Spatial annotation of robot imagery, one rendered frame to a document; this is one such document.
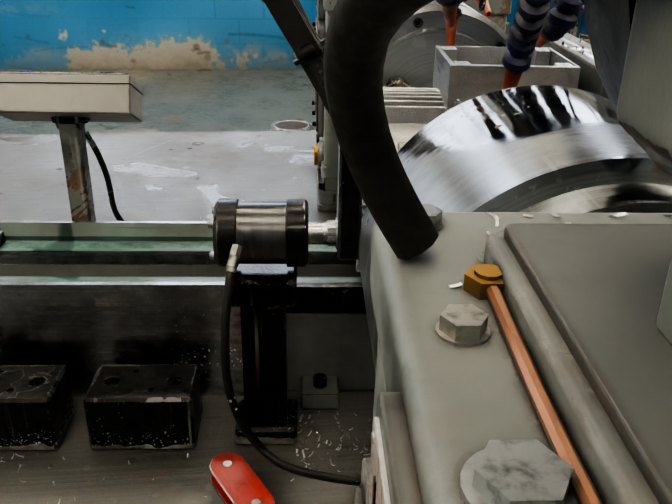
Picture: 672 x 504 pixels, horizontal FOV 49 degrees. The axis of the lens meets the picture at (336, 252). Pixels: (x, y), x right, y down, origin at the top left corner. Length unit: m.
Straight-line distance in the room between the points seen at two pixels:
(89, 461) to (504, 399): 0.59
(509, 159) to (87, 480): 0.49
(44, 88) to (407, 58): 0.45
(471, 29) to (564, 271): 0.74
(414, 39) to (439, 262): 0.70
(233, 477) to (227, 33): 5.75
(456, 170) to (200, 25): 5.90
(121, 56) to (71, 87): 5.43
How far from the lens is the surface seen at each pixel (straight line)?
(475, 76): 0.71
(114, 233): 0.89
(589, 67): 0.75
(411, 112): 0.72
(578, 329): 0.21
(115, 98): 0.97
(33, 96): 1.00
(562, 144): 0.42
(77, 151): 1.02
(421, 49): 0.96
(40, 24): 6.50
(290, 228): 0.61
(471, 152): 0.45
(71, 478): 0.74
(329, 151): 1.21
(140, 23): 6.35
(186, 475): 0.72
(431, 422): 0.19
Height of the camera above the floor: 1.28
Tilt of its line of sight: 26 degrees down
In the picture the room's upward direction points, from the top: 1 degrees clockwise
